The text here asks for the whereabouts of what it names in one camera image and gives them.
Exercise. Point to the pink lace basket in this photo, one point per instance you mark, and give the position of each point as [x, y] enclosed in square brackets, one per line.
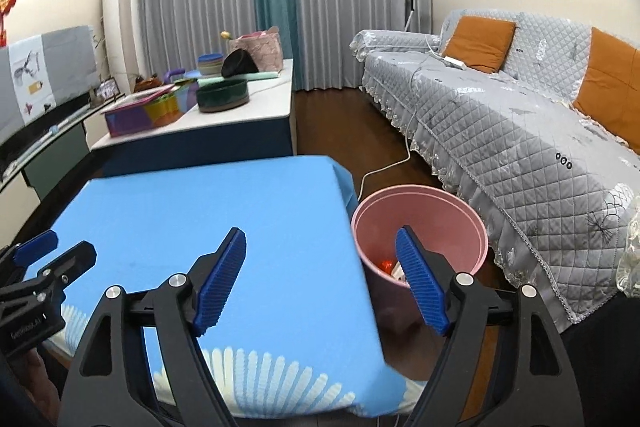
[262, 49]

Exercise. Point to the pink plastic bin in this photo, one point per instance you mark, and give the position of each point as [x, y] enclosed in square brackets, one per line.
[425, 214]

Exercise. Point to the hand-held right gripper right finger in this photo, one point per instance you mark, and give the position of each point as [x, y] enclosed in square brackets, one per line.
[420, 282]

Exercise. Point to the white and green television cabinet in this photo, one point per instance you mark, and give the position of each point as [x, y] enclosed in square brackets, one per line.
[55, 162]

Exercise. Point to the white top coffee table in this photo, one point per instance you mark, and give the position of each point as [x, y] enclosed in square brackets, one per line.
[240, 127]

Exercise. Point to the small orange cushion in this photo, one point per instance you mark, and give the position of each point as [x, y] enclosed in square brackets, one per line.
[477, 44]

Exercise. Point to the white power strip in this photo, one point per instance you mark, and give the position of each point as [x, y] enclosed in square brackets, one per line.
[455, 61]

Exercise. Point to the dark green round box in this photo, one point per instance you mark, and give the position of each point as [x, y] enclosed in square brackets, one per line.
[222, 97]

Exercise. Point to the white and blue stick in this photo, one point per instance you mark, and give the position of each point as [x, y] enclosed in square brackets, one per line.
[52, 129]

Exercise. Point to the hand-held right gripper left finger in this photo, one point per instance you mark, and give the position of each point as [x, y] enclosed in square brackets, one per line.
[220, 282]

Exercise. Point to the grey television dust cover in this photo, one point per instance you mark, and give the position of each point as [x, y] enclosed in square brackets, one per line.
[60, 67]

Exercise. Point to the clear glassy object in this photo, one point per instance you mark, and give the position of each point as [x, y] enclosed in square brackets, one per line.
[630, 257]

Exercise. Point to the brown glossy ornament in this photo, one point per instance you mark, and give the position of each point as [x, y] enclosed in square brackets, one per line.
[149, 84]

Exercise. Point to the large orange cushion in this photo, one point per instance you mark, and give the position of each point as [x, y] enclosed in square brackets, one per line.
[610, 92]

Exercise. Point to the small photo frame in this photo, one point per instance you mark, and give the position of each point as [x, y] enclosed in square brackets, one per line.
[107, 89]

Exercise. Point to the white standing air conditioner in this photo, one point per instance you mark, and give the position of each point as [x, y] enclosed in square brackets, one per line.
[122, 22]

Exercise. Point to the purple plastic container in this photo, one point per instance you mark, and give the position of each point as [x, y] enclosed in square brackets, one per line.
[175, 74]

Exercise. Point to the blue table mat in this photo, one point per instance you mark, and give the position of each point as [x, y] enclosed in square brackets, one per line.
[200, 207]

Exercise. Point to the grey quilted sofa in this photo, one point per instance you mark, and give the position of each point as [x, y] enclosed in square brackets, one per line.
[500, 127]

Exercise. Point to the yellow toy flower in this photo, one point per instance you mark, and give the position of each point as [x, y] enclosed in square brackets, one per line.
[226, 35]

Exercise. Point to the colourful tin box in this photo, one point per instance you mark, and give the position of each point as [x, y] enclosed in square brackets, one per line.
[145, 117]

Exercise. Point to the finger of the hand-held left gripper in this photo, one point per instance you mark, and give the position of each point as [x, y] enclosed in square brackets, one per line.
[35, 246]
[65, 267]

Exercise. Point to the stack of coloured bowls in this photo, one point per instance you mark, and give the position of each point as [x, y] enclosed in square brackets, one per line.
[210, 63]

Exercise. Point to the mint green folded mat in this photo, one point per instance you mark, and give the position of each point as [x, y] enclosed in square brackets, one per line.
[260, 76]

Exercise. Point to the person's left hand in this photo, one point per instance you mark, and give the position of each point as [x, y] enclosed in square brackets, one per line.
[40, 377]

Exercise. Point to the red plastic bag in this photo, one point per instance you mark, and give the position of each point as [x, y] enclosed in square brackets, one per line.
[386, 264]

